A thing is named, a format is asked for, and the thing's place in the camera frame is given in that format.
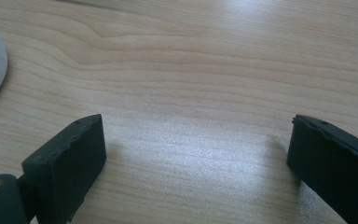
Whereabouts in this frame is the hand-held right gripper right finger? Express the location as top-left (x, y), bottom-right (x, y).
top-left (286, 114), bottom-right (358, 224)

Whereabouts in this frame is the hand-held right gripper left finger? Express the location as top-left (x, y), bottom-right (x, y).
top-left (21, 113), bottom-right (107, 224)

